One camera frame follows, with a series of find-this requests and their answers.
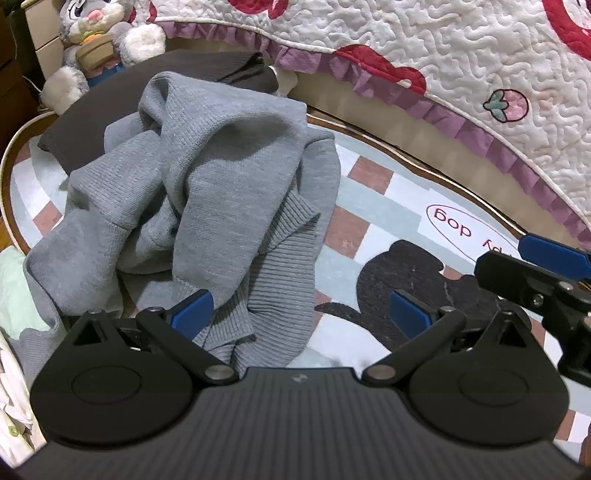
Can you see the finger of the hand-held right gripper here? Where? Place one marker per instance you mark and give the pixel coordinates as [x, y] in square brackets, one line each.
[508, 274]
[549, 251]

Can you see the beige nightstand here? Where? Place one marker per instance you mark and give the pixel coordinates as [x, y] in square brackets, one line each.
[44, 41]

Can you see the dark wooden cabinet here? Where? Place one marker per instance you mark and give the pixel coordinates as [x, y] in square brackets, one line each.
[11, 69]

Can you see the grey knit sweater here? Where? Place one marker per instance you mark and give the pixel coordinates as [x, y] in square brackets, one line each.
[207, 161]

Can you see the cream cloth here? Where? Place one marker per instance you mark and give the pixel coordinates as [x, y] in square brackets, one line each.
[11, 397]

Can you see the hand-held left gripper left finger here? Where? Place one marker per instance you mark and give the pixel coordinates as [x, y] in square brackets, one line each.
[194, 310]

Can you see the grey plush rabbit toy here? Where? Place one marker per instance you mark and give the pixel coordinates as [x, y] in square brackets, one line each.
[92, 18]

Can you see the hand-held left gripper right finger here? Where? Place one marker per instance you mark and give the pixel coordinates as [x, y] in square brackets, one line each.
[408, 314]

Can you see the black and white pillow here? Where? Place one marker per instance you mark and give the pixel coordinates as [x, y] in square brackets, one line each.
[286, 83]

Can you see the white quilt with red bears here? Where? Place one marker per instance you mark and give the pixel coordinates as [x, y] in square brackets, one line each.
[461, 55]

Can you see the dark brown folded garment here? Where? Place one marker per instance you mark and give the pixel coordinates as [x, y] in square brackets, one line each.
[115, 97]

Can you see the light green cloth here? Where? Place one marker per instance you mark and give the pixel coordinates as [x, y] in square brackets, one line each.
[14, 286]

